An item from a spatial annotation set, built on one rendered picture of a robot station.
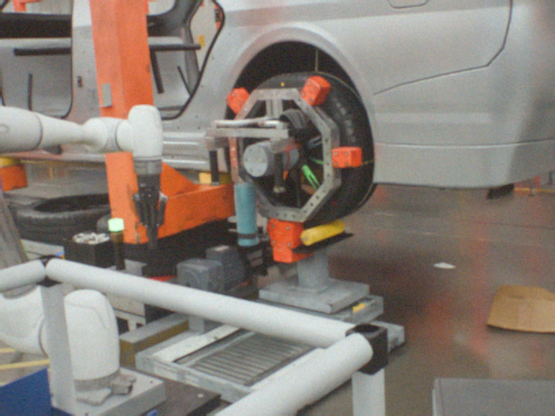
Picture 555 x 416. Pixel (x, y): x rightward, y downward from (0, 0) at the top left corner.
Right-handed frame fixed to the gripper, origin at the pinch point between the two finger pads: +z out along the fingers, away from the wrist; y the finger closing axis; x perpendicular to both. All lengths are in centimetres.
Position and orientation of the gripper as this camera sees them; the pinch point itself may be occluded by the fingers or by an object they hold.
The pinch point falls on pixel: (152, 238)
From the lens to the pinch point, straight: 226.9
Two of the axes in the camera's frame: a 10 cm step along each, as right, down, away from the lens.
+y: 9.1, 0.5, -4.2
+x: 4.2, -1.8, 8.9
